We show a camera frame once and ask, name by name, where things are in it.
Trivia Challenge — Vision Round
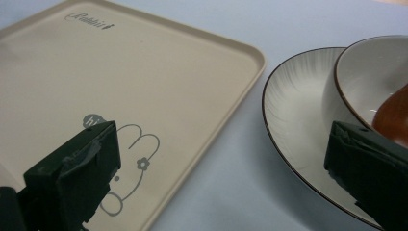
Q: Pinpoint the white plate with dark rim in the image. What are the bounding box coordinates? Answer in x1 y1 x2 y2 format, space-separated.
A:
261 46 384 231

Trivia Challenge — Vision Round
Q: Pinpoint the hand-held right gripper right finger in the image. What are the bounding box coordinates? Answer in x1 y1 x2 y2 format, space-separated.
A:
323 120 408 231

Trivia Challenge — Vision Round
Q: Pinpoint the white bowl with brown rim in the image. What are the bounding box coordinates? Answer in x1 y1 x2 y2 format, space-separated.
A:
321 35 408 139

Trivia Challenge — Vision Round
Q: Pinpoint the beige tray with rabbit print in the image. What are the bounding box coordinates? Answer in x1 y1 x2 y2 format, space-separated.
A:
0 0 267 231

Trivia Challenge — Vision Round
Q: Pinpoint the brown wooden spoon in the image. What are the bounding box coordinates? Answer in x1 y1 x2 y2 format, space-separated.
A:
371 84 408 149

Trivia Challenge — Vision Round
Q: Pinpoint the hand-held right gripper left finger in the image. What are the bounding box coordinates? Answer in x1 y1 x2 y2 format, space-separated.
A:
17 120 122 231

